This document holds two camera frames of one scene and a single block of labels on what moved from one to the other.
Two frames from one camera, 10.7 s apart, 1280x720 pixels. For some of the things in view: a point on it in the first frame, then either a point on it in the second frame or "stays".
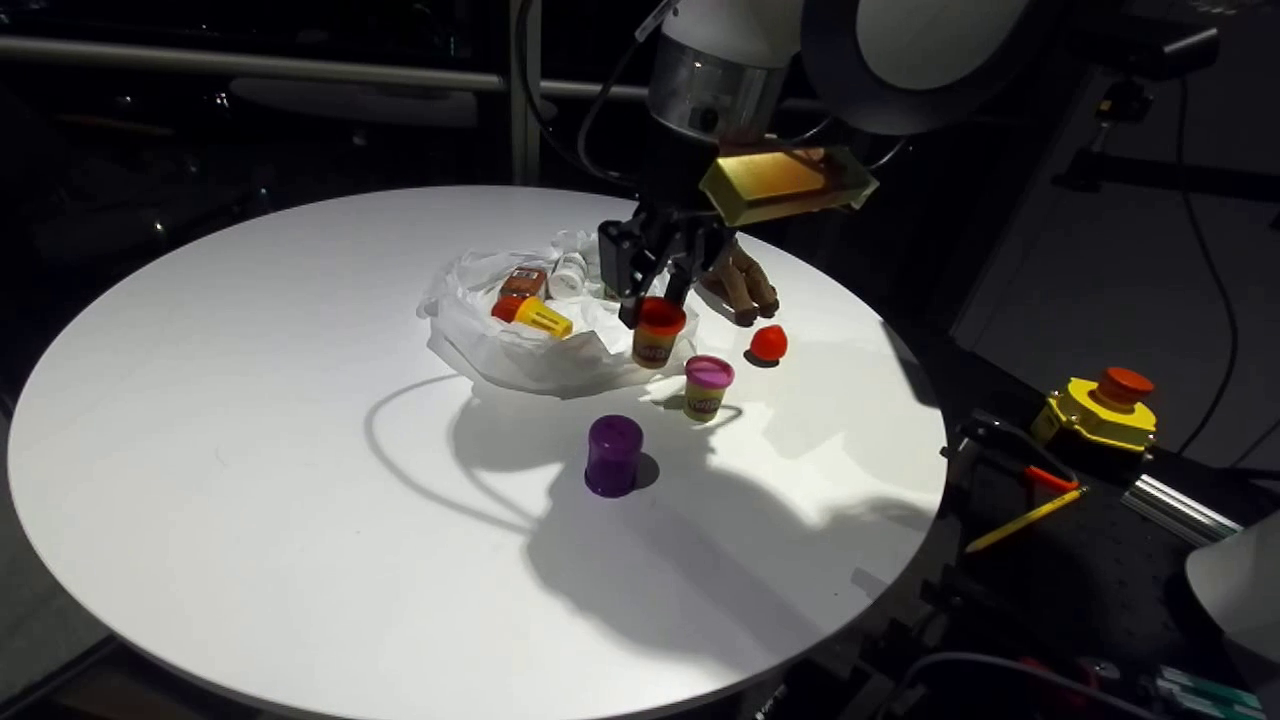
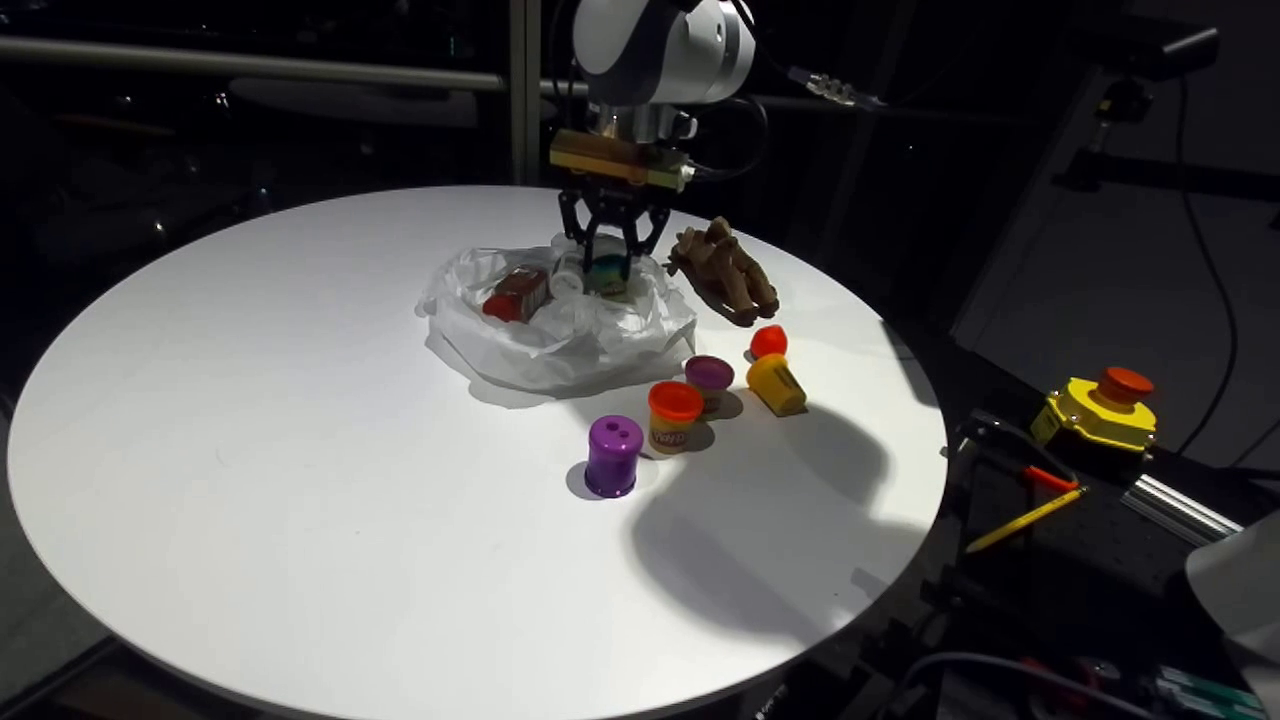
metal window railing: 522,81 stays
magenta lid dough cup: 704,380 stays
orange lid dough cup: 659,329 → 678,415
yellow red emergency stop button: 1108,409 stays
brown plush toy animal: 737,288 stays
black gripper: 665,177 → 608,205
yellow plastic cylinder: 545,317 → 775,380
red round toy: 766,345 stays
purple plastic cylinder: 613,454 stays
